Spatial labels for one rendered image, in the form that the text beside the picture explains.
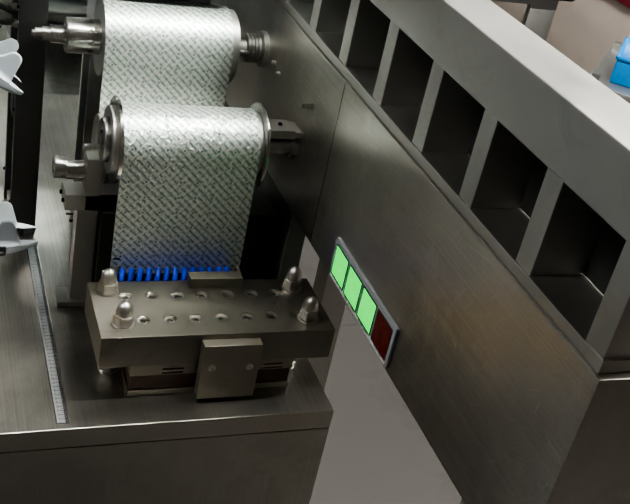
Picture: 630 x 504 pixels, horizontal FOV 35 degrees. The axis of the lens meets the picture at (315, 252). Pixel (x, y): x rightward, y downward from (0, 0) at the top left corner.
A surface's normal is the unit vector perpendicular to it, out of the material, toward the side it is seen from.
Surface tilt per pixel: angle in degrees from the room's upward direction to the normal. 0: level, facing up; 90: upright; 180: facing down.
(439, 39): 90
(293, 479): 90
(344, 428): 0
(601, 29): 90
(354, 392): 0
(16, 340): 0
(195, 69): 92
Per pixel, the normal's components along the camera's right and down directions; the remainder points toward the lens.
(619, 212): -0.93, 0.00
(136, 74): 0.31, 0.56
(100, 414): 0.19, -0.84
